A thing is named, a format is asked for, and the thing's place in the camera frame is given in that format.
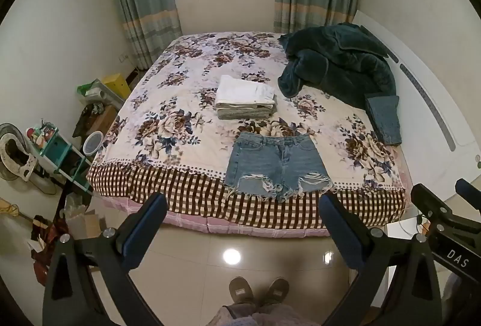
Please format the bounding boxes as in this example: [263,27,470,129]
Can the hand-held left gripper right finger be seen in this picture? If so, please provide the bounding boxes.
[318,194,443,326]

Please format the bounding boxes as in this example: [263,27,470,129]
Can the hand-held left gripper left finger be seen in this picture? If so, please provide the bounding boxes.
[42,193,168,326]

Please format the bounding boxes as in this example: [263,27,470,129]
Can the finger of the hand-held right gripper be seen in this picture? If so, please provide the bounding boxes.
[410,183,452,223]
[455,178,481,201]

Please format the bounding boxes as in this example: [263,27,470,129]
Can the blue denim shorts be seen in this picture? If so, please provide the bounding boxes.
[224,131,336,203]

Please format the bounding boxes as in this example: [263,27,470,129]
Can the folded grey pants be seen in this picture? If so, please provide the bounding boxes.
[217,102,275,121]

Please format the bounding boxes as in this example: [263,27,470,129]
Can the folded white pants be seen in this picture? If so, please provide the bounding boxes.
[215,75,276,110]

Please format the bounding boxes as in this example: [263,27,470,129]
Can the cardboard box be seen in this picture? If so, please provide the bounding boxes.
[66,209,102,240]

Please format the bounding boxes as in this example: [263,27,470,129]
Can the person's right shoe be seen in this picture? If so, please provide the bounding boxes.
[261,277,290,306]

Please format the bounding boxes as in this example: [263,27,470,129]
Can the person's shoe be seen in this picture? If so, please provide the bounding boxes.
[261,277,290,306]
[229,276,256,306]

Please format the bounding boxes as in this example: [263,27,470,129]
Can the folded blue jeans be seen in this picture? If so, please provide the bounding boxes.
[365,95,403,146]

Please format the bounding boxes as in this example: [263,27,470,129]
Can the pile of red clothes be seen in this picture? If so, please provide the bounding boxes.
[29,214,71,286]

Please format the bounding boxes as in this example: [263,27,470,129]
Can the white round bowl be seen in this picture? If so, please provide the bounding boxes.
[82,131,104,155]

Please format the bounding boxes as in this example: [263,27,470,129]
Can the white headboard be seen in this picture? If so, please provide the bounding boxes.
[353,10,481,207]

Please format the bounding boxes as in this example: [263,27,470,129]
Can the person's left shoe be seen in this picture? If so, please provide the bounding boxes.
[229,276,256,306]

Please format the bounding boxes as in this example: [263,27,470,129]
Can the wooden nightstand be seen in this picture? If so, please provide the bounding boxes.
[72,102,120,147]

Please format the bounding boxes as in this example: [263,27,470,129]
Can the teal shelf rack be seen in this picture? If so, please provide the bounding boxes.
[26,122,93,194]

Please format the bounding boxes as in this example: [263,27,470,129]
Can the person's legs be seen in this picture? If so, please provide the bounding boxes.
[209,303,303,326]

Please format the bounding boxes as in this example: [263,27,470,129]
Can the bed with floral cover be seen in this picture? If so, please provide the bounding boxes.
[86,32,409,237]

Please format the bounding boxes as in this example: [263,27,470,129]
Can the yellow box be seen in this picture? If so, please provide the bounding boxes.
[102,73,132,101]

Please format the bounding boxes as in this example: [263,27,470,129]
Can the white standing fan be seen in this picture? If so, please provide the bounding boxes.
[0,122,39,183]

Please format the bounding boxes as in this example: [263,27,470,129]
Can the green and white bag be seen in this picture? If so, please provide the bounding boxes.
[77,78,114,102]

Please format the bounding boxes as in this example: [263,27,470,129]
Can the dark green fleece blanket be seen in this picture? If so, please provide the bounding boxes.
[277,23,398,111]

